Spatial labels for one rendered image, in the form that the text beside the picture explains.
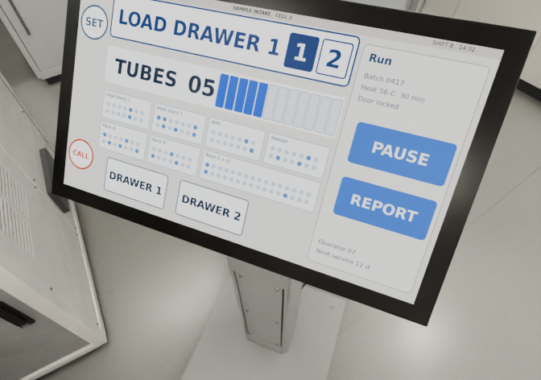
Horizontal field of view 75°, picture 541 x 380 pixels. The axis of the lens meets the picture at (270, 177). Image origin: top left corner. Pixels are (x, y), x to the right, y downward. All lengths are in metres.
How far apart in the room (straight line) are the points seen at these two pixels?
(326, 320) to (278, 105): 1.09
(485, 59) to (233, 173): 0.28
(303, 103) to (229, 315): 1.10
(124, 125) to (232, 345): 1.02
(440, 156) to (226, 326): 1.13
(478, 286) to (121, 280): 1.42
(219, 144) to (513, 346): 1.40
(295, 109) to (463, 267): 1.37
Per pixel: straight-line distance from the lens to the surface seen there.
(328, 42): 0.40
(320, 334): 1.39
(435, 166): 0.39
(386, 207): 0.40
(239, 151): 0.42
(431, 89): 0.39
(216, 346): 1.38
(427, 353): 1.50
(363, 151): 0.39
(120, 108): 0.50
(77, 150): 0.55
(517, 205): 1.98
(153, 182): 0.48
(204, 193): 0.44
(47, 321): 1.23
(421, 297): 0.44
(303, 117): 0.39
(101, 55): 0.52
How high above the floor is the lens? 1.37
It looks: 51 degrees down
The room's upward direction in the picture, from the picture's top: 1 degrees counter-clockwise
